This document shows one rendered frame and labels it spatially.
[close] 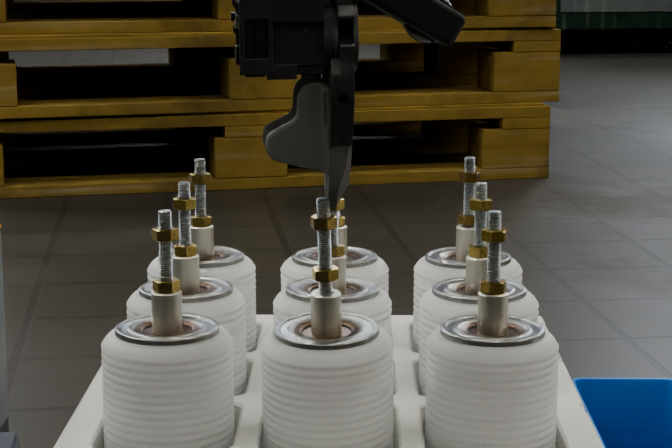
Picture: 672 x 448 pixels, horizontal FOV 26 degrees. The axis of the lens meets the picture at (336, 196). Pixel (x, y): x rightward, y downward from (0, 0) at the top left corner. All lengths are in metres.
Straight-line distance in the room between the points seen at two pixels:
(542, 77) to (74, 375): 1.67
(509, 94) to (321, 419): 2.22
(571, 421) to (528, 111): 2.12
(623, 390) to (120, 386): 0.55
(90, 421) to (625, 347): 1.00
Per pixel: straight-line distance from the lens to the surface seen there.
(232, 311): 1.16
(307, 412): 1.03
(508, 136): 3.18
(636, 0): 6.43
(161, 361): 1.03
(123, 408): 1.05
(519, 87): 3.21
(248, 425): 1.08
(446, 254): 1.30
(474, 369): 1.02
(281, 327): 1.06
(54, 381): 1.81
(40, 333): 2.02
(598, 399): 1.41
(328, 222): 1.02
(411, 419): 1.10
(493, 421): 1.04
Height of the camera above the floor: 0.54
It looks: 10 degrees down
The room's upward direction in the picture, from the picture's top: straight up
